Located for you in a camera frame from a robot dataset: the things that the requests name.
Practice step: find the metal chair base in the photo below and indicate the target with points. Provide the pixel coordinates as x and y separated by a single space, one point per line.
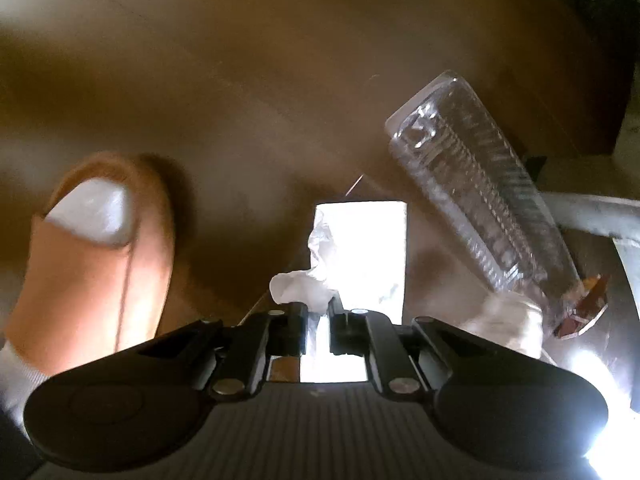
590 212

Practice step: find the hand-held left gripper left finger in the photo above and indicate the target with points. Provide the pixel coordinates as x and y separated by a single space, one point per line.
295 330

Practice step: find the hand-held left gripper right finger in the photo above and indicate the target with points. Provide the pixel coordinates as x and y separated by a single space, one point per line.
342 332

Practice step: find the clear plastic tray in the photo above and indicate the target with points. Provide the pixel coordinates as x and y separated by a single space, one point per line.
475 185

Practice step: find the white paper sheet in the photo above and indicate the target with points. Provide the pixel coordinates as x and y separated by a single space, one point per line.
370 255

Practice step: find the brown snack wrapper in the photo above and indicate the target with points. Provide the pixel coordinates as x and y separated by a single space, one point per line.
585 310

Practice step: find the white tissue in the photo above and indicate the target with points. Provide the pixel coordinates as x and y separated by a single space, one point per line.
300 285

